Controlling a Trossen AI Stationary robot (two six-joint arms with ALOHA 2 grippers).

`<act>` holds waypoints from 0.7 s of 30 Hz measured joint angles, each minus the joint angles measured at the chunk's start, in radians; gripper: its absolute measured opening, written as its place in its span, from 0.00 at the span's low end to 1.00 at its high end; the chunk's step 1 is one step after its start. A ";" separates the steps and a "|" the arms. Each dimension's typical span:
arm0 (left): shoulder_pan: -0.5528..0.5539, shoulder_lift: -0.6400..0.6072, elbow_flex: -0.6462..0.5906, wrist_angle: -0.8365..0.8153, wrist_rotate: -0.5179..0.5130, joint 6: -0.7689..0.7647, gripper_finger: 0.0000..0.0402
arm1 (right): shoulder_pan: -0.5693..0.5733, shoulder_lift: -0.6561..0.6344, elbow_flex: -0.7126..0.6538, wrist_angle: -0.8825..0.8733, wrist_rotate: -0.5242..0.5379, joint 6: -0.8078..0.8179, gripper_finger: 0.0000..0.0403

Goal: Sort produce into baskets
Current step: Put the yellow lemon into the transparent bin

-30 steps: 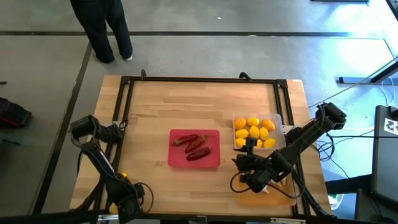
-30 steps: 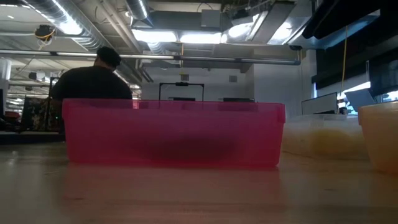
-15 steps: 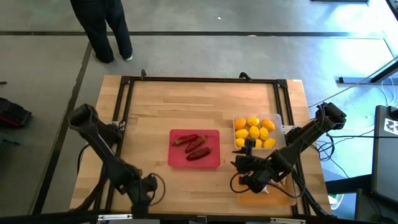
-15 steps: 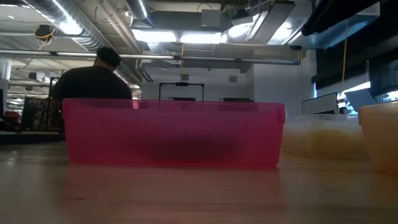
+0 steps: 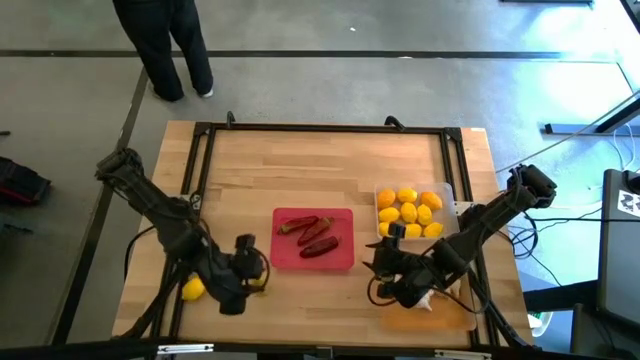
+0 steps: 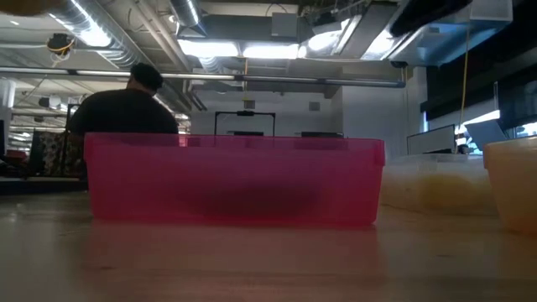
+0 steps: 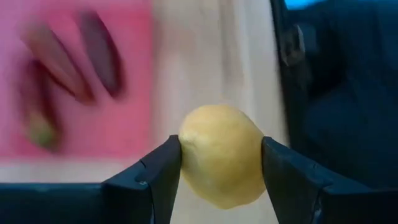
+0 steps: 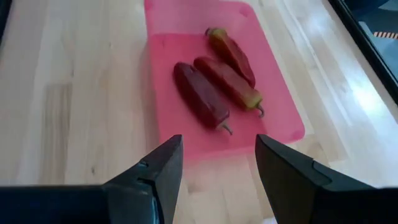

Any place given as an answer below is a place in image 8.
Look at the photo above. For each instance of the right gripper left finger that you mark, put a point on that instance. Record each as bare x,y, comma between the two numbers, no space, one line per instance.
152,186

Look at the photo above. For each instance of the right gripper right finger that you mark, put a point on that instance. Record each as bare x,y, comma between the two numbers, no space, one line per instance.
292,186

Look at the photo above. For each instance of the red plastic bin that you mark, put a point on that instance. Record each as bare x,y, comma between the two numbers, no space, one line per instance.
273,102

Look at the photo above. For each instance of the dark red chili pepper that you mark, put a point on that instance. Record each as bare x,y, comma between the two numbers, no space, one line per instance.
199,93

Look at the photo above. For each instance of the bright red chili pepper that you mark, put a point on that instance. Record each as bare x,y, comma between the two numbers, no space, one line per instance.
230,82

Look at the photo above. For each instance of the brownish red chili pepper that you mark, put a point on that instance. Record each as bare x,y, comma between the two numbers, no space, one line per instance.
231,53

